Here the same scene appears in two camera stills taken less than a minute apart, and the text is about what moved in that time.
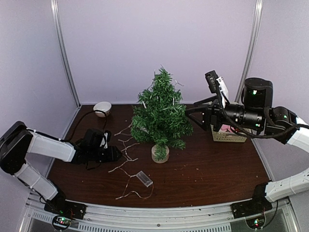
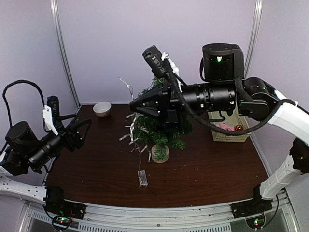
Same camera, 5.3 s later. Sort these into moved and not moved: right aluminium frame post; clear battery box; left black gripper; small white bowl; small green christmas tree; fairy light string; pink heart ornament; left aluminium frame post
Moved: left black gripper; fairy light string; clear battery box
Not moved: small white bowl; right aluminium frame post; left aluminium frame post; pink heart ornament; small green christmas tree
